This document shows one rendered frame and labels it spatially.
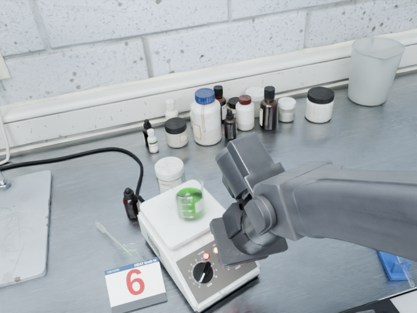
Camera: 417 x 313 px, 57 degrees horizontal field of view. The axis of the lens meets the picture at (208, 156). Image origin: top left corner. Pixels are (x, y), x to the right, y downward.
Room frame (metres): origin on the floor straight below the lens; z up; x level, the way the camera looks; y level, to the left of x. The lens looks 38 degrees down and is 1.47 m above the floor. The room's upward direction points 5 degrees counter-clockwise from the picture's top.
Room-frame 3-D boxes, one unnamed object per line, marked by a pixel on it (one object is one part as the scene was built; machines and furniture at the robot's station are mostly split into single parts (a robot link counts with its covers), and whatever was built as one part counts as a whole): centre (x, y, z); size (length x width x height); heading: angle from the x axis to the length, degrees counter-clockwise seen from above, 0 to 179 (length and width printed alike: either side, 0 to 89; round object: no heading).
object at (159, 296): (0.37, 0.14, 0.92); 0.09 x 0.06 x 0.04; 102
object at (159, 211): (0.47, 0.05, 0.98); 0.12 x 0.12 x 0.01; 30
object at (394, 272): (0.40, -0.30, 0.92); 0.10 x 0.03 x 0.04; 177
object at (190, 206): (0.46, 0.04, 1.02); 0.06 x 0.05 x 0.08; 71
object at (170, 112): (0.85, 0.09, 0.94); 0.03 x 0.03 x 0.09
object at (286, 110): (0.86, -0.21, 0.93); 0.05 x 0.05 x 0.05
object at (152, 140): (0.76, 0.13, 0.93); 0.02 x 0.02 x 0.06
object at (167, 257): (0.45, 0.04, 0.94); 0.22 x 0.13 x 0.08; 30
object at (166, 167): (0.60, 0.08, 0.94); 0.06 x 0.06 x 0.08
